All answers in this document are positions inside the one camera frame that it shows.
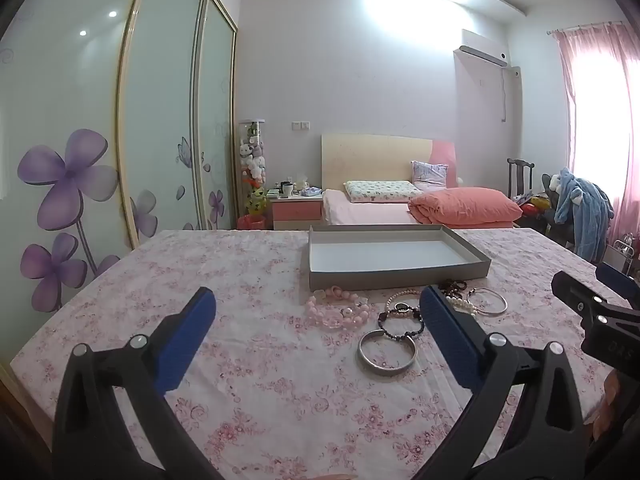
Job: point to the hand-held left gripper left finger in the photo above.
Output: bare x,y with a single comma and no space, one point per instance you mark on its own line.
185,340

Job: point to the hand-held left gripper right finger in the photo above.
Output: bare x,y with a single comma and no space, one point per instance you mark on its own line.
445,330

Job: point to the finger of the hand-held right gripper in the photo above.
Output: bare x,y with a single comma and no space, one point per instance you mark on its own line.
620,282
575,297

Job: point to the small round watch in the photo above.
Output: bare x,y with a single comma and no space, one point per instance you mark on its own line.
400,307

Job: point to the thin silver bangle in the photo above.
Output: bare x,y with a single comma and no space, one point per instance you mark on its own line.
500,307

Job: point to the wide silver bangle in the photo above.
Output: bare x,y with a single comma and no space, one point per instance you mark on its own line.
367,360

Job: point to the grey cardboard tray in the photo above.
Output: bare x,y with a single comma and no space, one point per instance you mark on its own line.
395,255

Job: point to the white metal rack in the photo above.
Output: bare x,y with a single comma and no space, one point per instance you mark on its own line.
625,255

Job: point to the blue fleece robe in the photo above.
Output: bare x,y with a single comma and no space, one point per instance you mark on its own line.
587,215

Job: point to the coral folded quilt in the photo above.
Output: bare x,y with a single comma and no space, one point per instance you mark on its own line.
465,205

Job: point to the dark wooden chair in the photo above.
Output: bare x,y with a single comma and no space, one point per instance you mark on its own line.
520,175

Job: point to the bed with pink sheet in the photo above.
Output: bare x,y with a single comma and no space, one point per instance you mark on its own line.
370,212

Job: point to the dotted white pillow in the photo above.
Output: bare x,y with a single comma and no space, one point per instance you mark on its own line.
382,191

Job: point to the purple floral pillow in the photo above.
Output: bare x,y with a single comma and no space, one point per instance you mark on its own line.
429,175

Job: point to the pink nightstand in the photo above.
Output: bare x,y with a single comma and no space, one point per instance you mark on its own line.
296,212

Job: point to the plush toy display tube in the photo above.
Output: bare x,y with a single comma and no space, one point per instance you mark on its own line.
253,170

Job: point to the beige and pink headboard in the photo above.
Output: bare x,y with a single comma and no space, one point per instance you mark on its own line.
370,157

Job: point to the pink curtain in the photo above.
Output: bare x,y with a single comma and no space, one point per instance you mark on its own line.
590,85

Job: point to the flower print sliding wardrobe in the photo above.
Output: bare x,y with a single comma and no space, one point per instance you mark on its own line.
75,135

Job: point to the white air conditioner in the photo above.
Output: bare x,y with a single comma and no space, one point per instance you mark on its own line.
482,46

